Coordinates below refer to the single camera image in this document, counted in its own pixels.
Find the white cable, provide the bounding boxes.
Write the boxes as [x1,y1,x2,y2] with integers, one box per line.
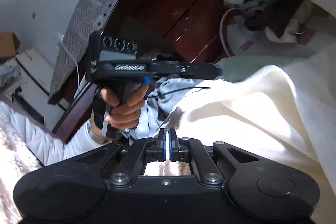
[53,32,87,98]

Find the dark red wooden cabinet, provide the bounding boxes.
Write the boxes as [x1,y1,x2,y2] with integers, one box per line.
[48,0,229,143]

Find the pink fluffy blanket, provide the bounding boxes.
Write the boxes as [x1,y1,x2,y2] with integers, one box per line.
[0,100,46,224]

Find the brown cardboard box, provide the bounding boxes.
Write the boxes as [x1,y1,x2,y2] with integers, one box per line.
[0,32,21,63]

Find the grey sweatpants with drawstring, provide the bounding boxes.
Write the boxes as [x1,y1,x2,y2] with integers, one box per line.
[122,77,208,141]

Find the person's left hand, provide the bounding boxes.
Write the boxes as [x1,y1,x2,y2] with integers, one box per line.
[100,84,149,130]

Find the white knit garment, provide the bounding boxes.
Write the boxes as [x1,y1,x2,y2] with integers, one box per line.
[163,66,335,188]

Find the grey patterned cloth cover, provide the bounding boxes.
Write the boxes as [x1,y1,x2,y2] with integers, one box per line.
[49,0,119,104]

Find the checkered pink grey bed sheet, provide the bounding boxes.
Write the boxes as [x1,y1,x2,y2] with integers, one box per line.
[217,8,335,83]

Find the white sleeved left forearm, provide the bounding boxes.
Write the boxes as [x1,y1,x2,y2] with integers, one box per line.
[43,118,106,164]

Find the pile of clothes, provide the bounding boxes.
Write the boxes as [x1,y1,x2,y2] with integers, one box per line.
[225,0,313,44]

